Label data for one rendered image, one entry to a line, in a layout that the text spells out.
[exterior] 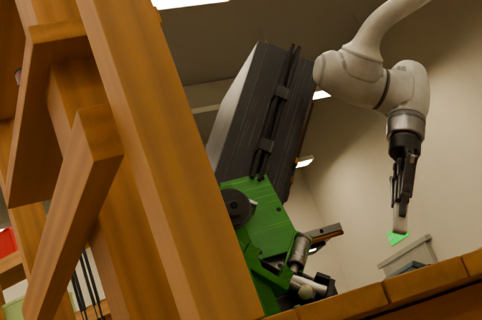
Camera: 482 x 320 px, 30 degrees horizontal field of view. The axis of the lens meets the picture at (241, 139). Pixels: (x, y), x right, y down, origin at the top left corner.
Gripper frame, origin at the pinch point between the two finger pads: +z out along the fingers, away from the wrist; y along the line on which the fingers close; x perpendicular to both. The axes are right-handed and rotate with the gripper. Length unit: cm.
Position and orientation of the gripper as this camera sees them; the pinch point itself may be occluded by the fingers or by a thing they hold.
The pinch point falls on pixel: (400, 218)
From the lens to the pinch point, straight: 202.1
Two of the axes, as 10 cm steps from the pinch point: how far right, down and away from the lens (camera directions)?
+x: -9.7, -2.2, -0.9
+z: -1.5, 8.5, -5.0
